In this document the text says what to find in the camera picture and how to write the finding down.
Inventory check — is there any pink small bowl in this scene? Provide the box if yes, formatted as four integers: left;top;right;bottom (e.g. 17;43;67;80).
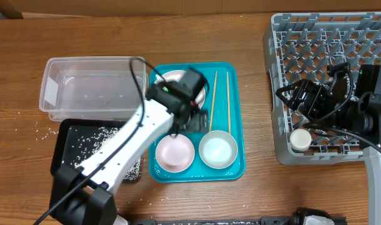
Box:
156;134;195;173

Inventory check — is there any white cup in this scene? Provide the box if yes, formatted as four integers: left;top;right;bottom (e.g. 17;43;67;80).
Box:
290;129;312;153

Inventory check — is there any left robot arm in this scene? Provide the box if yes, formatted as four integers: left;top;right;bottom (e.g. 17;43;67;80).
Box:
42;68;209;224

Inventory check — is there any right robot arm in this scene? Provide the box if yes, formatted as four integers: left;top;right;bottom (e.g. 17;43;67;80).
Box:
275;62;381;224

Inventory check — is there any grey dishwasher rack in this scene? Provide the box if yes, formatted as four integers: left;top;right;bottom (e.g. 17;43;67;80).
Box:
263;12;381;165

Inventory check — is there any grey small bowl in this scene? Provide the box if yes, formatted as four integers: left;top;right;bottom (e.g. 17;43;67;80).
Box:
199;130;238;169

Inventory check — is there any teal plastic tray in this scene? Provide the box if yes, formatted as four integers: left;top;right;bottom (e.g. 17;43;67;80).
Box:
149;62;246;183

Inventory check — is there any right wooden chopstick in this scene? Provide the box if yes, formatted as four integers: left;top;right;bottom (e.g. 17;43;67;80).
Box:
226;71;232;135

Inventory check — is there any wooden chopstick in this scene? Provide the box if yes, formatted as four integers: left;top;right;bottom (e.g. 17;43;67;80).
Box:
209;71;218;132
226;71;232;135

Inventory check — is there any left wooden chopstick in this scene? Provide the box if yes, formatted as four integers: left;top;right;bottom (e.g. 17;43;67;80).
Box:
209;71;218;132

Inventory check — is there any white round plate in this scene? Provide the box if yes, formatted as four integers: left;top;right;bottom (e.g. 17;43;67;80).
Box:
154;68;207;109

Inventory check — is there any clear plastic bin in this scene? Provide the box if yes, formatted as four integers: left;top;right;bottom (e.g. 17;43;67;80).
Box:
39;56;149;121

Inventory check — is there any black rectangular tray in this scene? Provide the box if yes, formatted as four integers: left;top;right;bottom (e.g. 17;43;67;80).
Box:
51;119;125;174

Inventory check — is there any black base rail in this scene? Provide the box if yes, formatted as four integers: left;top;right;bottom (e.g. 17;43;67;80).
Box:
129;207;348;225

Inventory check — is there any cardboard wall panel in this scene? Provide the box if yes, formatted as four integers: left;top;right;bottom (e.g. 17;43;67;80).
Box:
0;0;381;19

